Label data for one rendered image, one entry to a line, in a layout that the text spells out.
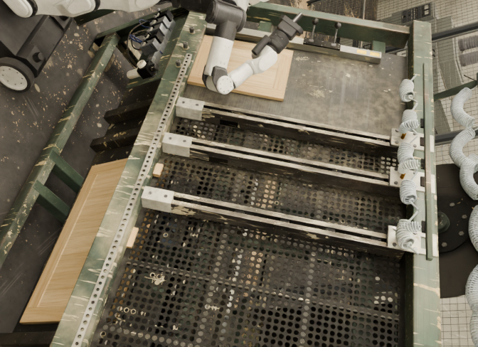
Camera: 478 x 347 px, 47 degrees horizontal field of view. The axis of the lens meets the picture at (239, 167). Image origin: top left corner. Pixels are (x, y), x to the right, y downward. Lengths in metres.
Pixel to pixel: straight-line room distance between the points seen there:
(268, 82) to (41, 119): 1.28
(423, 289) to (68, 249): 1.59
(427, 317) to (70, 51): 2.49
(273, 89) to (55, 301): 1.42
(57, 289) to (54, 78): 1.31
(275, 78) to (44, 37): 1.24
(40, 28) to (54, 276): 1.30
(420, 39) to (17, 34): 2.09
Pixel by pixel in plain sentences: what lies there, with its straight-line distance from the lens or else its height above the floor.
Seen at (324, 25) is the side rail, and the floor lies 1.42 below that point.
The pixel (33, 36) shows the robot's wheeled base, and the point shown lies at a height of 0.19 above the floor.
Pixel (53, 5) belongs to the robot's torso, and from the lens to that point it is 2.91.
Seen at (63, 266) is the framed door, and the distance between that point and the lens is 2.68.
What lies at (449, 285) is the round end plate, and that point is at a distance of 2.77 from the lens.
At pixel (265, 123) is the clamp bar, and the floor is 1.28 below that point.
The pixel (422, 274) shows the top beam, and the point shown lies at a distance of 2.20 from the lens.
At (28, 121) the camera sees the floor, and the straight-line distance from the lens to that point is 3.16.
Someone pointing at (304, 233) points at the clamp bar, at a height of 1.48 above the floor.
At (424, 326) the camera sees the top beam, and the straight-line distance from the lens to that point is 2.11.
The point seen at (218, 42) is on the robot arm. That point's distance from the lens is 2.33.
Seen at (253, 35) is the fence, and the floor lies 1.12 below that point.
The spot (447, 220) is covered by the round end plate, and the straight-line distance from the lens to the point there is 2.90.
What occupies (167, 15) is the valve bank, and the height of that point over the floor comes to 0.76.
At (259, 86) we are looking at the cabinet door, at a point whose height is 1.19.
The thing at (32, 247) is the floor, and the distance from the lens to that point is 3.05.
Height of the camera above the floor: 2.35
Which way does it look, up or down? 29 degrees down
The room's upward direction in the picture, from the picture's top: 79 degrees clockwise
